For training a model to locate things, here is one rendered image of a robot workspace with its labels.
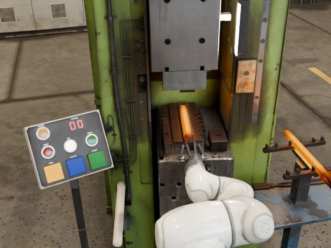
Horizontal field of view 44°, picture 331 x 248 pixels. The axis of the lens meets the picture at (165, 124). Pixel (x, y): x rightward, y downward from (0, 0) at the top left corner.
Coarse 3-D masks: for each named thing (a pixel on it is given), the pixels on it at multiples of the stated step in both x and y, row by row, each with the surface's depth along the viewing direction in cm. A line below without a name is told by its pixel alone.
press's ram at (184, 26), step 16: (160, 0) 168; (176, 0) 168; (192, 0) 168; (208, 0) 169; (160, 16) 171; (176, 16) 171; (192, 16) 172; (208, 16) 172; (224, 16) 192; (160, 32) 175; (176, 32) 175; (192, 32) 175; (208, 32) 176; (160, 48) 178; (176, 48) 178; (192, 48) 179; (208, 48) 179; (160, 64) 182; (176, 64) 182; (192, 64) 183; (208, 64) 183
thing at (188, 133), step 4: (180, 108) 232; (184, 108) 227; (184, 112) 223; (184, 116) 219; (184, 120) 215; (188, 120) 215; (184, 124) 210; (188, 124) 210; (184, 128) 209; (188, 128) 207; (188, 132) 203; (184, 136) 200; (188, 136) 197; (192, 136) 197; (184, 140) 202; (188, 140) 194; (192, 140) 194
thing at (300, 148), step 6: (288, 132) 199; (288, 138) 197; (294, 138) 195; (294, 144) 192; (300, 144) 190; (300, 150) 186; (306, 150) 186; (306, 156) 182; (312, 156) 181; (312, 162) 177; (318, 162) 177; (318, 168) 174; (324, 168) 174; (324, 174) 169; (330, 174) 169; (324, 180) 170; (330, 180) 166; (330, 186) 166
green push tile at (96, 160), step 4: (96, 152) 186; (100, 152) 187; (88, 156) 185; (92, 156) 186; (96, 156) 186; (100, 156) 187; (104, 156) 188; (92, 160) 185; (96, 160) 186; (100, 160) 187; (104, 160) 188; (92, 164) 185; (96, 164) 186; (100, 164) 187; (104, 164) 188; (92, 168) 185; (96, 168) 186
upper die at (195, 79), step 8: (168, 72) 184; (176, 72) 184; (184, 72) 184; (192, 72) 185; (200, 72) 185; (168, 80) 186; (176, 80) 186; (184, 80) 186; (192, 80) 186; (200, 80) 187; (168, 88) 188; (176, 88) 188; (184, 88) 188; (192, 88) 188; (200, 88) 189
